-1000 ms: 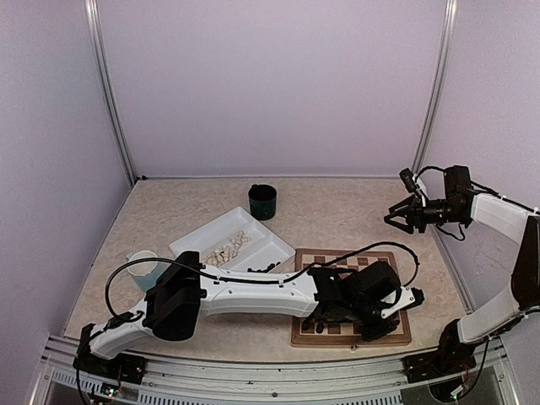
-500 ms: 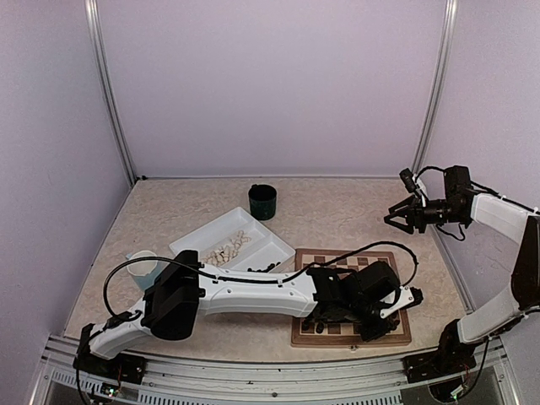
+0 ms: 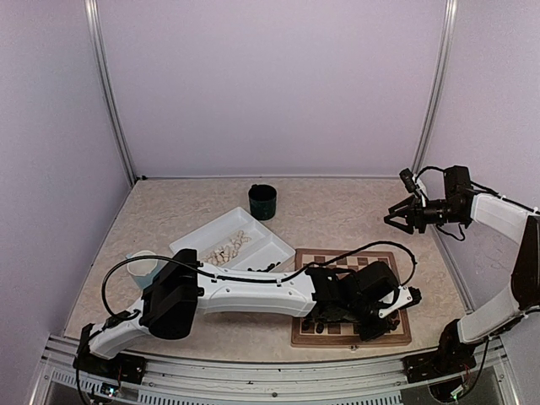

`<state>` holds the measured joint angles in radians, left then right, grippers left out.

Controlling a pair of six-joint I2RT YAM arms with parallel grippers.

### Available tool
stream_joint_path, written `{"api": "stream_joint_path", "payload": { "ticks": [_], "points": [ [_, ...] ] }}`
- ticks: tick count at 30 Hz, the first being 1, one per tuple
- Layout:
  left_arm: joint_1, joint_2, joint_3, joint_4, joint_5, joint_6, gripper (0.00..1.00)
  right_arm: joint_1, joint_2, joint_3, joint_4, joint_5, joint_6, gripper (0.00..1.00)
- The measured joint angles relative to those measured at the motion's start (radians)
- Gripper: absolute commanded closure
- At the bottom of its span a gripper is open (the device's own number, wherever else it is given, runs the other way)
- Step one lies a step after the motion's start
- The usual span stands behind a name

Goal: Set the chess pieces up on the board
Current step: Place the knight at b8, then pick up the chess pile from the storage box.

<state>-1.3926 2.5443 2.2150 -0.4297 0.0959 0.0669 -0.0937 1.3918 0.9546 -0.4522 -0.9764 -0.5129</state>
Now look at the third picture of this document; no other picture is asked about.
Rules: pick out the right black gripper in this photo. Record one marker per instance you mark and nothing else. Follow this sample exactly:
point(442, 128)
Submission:
point(418, 218)

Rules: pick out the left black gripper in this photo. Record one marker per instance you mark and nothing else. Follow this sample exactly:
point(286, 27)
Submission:
point(371, 334)

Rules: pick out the wooden chess board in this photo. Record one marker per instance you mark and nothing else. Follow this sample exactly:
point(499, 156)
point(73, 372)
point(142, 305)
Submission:
point(342, 335)

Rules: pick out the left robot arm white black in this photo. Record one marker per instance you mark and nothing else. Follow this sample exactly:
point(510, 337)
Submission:
point(185, 288)

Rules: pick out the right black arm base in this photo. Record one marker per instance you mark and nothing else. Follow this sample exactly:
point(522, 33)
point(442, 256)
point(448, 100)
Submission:
point(451, 356)

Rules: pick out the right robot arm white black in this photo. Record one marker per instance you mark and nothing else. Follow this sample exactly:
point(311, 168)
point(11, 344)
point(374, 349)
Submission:
point(505, 244)

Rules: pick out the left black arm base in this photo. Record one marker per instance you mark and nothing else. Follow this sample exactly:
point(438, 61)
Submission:
point(123, 367)

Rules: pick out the dark chess piece pair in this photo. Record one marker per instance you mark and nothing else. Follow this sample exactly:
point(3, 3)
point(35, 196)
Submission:
point(267, 269)

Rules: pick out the pile of white chess pieces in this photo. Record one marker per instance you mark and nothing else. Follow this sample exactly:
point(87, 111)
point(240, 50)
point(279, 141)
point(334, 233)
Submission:
point(228, 250)

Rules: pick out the white divided plastic tray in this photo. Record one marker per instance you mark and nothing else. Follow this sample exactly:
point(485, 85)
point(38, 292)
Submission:
point(264, 248)

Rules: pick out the dark green cup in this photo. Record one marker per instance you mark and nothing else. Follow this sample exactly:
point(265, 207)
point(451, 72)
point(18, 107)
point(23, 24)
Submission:
point(263, 201)

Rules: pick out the light blue cup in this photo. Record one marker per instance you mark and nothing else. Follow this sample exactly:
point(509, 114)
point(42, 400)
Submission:
point(143, 271)

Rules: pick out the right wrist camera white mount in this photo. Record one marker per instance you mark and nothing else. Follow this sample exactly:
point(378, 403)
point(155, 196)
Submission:
point(408, 180)

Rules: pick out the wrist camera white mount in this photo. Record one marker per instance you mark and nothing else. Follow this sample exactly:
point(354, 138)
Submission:
point(408, 180)
point(400, 298)

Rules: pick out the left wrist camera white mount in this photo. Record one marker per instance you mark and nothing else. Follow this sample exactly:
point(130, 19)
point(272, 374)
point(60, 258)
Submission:
point(400, 298)

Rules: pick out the right aluminium frame post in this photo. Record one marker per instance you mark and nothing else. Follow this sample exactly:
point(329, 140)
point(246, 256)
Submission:
point(437, 85)

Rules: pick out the aluminium frame post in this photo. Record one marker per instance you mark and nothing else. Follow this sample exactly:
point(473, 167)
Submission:
point(91, 8)
point(437, 85)

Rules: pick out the left aluminium frame post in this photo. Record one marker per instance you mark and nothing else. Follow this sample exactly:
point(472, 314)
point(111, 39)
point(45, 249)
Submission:
point(91, 8)

